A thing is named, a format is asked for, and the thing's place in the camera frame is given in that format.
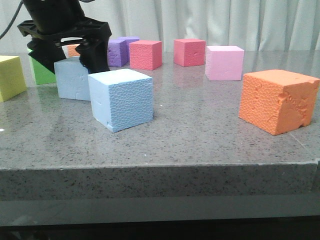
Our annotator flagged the smooth red foam cube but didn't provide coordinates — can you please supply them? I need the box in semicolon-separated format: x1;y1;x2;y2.
173;38;206;67

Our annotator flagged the small orange foam cube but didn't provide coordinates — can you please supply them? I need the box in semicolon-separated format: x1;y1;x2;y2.
67;44;80;57

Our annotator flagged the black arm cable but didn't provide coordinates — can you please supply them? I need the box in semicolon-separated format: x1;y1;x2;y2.
0;0;25;40

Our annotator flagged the large orange foam cube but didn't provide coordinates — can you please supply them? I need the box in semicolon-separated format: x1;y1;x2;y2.
238;69;320;136

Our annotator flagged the pink foam cube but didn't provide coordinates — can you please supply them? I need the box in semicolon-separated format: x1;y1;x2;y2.
205;45;245;81

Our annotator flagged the pale pleated curtain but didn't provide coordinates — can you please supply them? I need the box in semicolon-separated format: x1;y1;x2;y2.
0;0;320;53

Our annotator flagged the smooth light blue foam cube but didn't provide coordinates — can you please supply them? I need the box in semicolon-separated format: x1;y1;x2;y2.
54;56;91;101

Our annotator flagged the rear purple foam cube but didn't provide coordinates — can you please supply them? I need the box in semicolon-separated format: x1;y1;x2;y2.
117;36;140;62

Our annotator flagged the textured light blue foam cube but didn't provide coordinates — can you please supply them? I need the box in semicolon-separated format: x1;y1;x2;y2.
88;69;154;133

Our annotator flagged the textured red foam cube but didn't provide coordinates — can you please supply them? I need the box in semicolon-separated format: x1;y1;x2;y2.
129;40;162;70

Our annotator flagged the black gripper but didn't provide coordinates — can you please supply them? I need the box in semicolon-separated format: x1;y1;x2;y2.
17;0;112;74

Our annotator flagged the yellow foam cube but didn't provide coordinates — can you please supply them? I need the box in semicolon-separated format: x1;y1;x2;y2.
0;55;27;102

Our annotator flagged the green foam cube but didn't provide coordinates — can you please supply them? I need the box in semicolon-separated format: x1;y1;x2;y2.
28;55;56;85

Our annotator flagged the front purple foam cube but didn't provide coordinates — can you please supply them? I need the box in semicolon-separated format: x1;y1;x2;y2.
107;39;128;67

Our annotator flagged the purple foam cube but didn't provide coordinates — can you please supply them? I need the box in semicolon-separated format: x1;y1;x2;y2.
107;39;128;67
117;36;140;62

